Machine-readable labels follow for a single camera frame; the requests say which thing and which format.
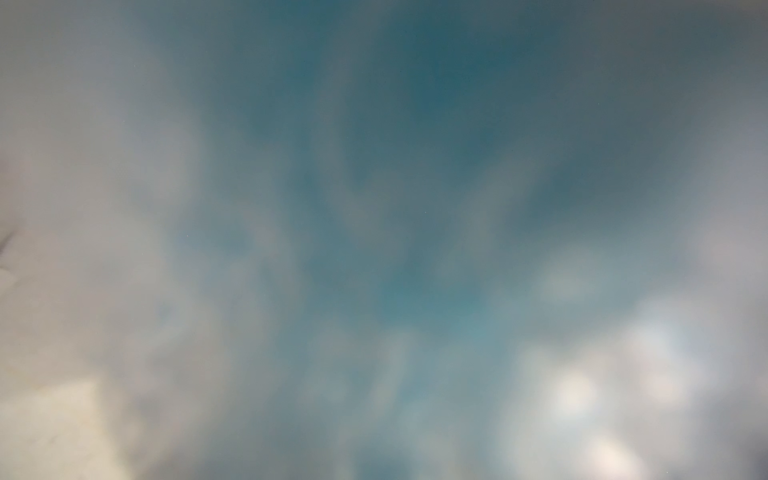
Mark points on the blue plastic wine glass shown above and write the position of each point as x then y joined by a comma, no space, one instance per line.
393,195

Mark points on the clear bubble wrap sheet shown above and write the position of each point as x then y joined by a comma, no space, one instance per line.
100,156

